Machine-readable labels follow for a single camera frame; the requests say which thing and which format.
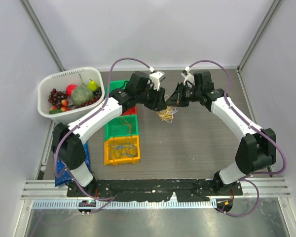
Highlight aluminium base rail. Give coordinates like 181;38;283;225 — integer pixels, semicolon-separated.
21;177;291;200

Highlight small toy fruits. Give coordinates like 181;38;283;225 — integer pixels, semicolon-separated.
49;99;73;115

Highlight yellow bin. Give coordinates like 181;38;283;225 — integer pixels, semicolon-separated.
104;135;141;165

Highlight red bin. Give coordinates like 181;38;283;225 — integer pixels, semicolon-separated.
122;106;137;116

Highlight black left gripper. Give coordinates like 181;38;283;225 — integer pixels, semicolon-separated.
136;83;167;112

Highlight white slotted cable duct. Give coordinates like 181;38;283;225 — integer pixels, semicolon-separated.
32;199;217;209

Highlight far green bin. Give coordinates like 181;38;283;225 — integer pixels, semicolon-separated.
105;80;129;101

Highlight blue Doritos bag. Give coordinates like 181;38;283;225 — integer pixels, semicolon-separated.
54;142;91;187

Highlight green toy melon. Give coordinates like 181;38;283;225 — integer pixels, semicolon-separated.
71;84;94;106

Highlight green bin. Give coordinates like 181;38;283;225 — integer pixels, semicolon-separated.
105;80;129;101
104;115;139;141

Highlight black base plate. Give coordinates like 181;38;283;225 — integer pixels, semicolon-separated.
67;178;244;202

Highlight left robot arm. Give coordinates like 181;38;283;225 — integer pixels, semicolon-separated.
52;71;166;197

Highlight aluminium frame post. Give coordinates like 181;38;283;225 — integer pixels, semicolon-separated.
19;0;65;72
237;0;283;72

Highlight right aluminium frame post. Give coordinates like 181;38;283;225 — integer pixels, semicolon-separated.
237;0;283;72

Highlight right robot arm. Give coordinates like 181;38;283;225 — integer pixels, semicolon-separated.
166;70;276;195

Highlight red toy apple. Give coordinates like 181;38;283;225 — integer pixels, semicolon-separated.
66;84;77;97

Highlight white wire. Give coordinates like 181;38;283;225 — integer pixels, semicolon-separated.
160;108;178;123

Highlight yellow toy pear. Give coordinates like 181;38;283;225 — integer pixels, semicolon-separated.
87;79;98;91

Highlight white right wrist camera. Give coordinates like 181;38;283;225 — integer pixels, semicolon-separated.
181;67;195;88

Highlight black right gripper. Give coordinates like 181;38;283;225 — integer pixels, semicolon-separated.
166;82;201;108

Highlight dark red toy grapes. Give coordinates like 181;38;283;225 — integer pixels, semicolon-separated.
48;88;68;105

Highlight white plastic basket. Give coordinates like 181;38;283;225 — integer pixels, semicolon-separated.
37;67;105;124

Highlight near green bin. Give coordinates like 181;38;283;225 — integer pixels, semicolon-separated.
104;115;139;141

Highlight left aluminium frame post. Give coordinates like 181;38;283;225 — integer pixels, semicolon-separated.
19;0;65;72

